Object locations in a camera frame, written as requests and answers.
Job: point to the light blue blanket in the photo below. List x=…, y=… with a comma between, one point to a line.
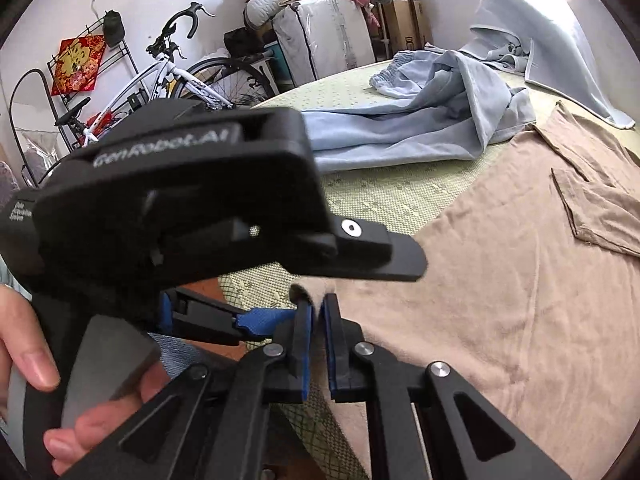
x=550, y=45

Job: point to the tan t-shirt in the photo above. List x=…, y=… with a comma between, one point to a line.
x=490, y=285

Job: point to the red wall decoration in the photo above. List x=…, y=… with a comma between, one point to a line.
x=77, y=65

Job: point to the woven patterned bed mat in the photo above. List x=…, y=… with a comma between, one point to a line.
x=390, y=195

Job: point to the white storage bag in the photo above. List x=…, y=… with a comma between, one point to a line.
x=325, y=40

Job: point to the dark green cap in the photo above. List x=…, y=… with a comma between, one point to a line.
x=113, y=30

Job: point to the light blue pants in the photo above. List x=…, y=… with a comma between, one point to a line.
x=400, y=130

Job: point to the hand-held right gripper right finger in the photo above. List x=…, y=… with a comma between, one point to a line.
x=335, y=360

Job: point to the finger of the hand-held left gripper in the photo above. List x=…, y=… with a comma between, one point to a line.
x=370, y=255
x=260, y=321

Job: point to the arched standing mirror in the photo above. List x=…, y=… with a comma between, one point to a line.
x=30, y=125

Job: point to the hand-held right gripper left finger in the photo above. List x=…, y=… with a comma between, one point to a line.
x=300, y=360

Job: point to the cardboard box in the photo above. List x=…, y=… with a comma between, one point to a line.
x=402, y=25

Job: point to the white bicycle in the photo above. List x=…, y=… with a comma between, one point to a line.
x=165, y=72

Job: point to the person's left hand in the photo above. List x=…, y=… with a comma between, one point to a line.
x=30, y=340

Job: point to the black bag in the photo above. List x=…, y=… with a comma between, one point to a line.
x=245, y=40

